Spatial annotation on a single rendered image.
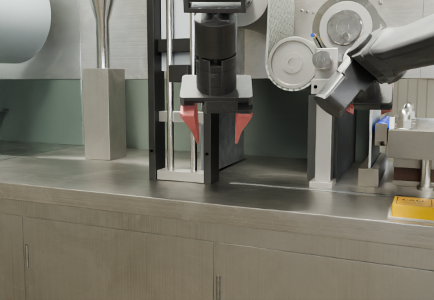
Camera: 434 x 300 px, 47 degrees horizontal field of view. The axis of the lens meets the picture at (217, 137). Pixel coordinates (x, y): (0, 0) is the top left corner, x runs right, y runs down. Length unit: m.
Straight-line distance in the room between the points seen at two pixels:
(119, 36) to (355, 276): 1.17
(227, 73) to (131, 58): 1.09
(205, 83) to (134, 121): 1.07
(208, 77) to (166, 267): 0.51
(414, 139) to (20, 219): 0.91
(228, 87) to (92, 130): 0.87
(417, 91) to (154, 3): 2.95
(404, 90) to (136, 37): 2.53
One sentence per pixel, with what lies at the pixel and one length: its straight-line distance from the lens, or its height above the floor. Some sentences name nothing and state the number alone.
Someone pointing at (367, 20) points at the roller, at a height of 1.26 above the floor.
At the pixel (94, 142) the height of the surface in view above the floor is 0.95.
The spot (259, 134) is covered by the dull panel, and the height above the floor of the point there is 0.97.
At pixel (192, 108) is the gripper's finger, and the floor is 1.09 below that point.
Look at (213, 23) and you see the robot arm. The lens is 0.66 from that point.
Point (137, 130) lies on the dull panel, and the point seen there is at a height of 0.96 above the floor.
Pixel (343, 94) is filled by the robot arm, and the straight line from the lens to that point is 0.87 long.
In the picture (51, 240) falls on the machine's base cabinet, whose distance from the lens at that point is 1.24.
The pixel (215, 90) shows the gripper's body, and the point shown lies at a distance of 0.69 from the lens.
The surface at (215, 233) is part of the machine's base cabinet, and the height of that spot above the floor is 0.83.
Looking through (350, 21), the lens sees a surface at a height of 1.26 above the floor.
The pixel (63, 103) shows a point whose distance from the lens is 1.79.
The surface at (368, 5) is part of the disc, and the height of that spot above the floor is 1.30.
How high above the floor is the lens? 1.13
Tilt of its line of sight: 6 degrees down
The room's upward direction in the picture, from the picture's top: straight up
